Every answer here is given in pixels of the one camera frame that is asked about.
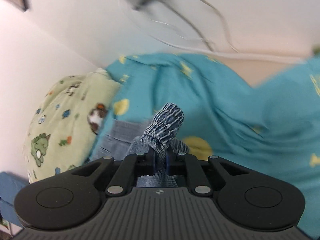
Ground green cartoon fleece blanket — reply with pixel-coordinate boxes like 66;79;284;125
23;68;120;183

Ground teal patterned bed sheet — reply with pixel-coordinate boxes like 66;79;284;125
89;54;319;239

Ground blue denim jeans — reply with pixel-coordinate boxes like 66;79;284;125
89;103;189;187

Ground white wall cables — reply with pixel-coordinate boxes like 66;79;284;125
113;0;306;62

